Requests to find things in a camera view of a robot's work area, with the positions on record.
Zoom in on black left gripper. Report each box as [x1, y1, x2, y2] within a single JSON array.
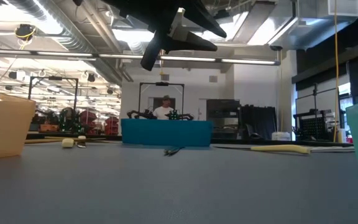
[[101, 0, 228, 72]]

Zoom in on yellow-handled table knife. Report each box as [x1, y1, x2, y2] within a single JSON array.
[[213, 144, 356, 156], [61, 135, 87, 149]]

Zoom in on long ceiling light bar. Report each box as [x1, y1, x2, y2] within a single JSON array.
[[0, 48, 282, 66]]

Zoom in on black cabinet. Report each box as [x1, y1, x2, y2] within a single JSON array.
[[206, 98, 241, 139]]

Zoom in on person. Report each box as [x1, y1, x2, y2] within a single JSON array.
[[152, 95, 175, 121]]

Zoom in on blue plastic bin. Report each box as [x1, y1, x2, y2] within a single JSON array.
[[120, 118, 214, 147]]

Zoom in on black curtain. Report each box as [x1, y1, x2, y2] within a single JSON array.
[[239, 105, 278, 140]]

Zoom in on black stand pole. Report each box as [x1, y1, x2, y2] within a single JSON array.
[[311, 82, 320, 110]]

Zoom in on white bucket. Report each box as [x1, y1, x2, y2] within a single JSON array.
[[271, 131, 292, 141]]

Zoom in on red storage bins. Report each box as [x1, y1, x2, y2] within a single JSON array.
[[78, 110, 120, 135]]

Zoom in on black pegboard cart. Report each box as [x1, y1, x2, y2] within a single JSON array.
[[293, 108, 336, 141]]

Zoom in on grey-blue table mat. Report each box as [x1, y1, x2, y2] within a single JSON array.
[[0, 141, 358, 224]]

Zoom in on orange crate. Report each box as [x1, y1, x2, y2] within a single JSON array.
[[39, 123, 58, 132]]

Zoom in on orange plastic bin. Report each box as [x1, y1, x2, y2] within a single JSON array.
[[0, 88, 37, 161]]

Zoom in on black rig frame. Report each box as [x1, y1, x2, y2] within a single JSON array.
[[27, 76, 80, 110], [138, 82, 185, 116]]

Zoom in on large silver ceiling duct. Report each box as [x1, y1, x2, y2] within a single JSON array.
[[246, 0, 358, 51]]

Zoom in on silver ribbed air duct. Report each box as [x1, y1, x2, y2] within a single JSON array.
[[7, 0, 124, 85]]

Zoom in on yellow hanging cable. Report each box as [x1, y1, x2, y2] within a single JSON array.
[[332, 0, 341, 143]]

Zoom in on ceiling cable reel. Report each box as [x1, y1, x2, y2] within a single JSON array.
[[14, 23, 37, 42]]

